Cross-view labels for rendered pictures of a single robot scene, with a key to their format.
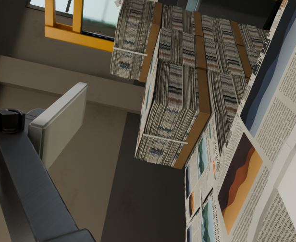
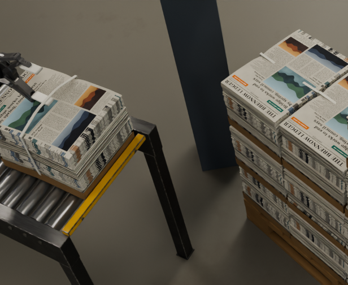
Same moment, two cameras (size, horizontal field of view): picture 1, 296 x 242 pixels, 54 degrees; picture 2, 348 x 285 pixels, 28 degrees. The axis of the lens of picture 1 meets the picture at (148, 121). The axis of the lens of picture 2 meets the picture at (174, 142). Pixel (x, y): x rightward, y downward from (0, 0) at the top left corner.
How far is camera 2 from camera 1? 2.27 m
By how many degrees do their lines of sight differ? 100
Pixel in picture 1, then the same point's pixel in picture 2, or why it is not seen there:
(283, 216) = (62, 96)
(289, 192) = (43, 96)
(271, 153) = (69, 106)
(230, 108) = not seen: outside the picture
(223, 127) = (326, 164)
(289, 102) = (62, 117)
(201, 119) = not seen: outside the picture
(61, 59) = not seen: outside the picture
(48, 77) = not seen: outside the picture
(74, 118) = (34, 69)
